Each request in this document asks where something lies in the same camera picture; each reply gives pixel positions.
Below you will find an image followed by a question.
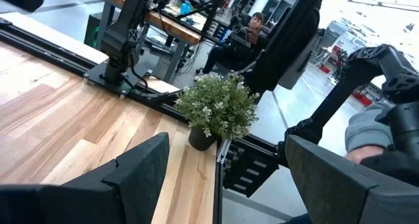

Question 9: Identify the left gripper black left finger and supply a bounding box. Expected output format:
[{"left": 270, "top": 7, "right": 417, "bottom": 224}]
[{"left": 0, "top": 132, "right": 170, "bottom": 224}]

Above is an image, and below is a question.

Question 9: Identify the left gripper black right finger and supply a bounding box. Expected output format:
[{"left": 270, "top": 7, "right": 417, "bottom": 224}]
[{"left": 285, "top": 134, "right": 419, "bottom": 224}]

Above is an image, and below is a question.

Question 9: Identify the black jointed arm stand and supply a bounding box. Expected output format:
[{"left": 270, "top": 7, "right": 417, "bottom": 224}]
[{"left": 277, "top": 43, "right": 419, "bottom": 168}]

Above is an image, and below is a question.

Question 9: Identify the person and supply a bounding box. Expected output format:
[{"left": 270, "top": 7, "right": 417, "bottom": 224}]
[
  {"left": 281, "top": 101, "right": 419, "bottom": 224},
  {"left": 196, "top": 11, "right": 273, "bottom": 77},
  {"left": 244, "top": 0, "right": 328, "bottom": 92}
]

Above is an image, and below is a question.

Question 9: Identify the white-flowered plant in black pot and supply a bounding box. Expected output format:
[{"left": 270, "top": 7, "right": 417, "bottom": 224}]
[{"left": 174, "top": 73, "right": 261, "bottom": 152}]

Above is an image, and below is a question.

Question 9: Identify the black computer case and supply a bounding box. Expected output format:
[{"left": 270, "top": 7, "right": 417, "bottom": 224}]
[{"left": 84, "top": 12, "right": 107, "bottom": 48}]

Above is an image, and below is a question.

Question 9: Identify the background wooden workbench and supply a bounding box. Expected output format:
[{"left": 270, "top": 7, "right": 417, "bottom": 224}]
[{"left": 94, "top": 0, "right": 203, "bottom": 84}]

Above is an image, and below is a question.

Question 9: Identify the black metal rig frame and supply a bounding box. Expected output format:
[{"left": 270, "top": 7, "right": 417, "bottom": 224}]
[{"left": 0, "top": 16, "right": 289, "bottom": 224}]

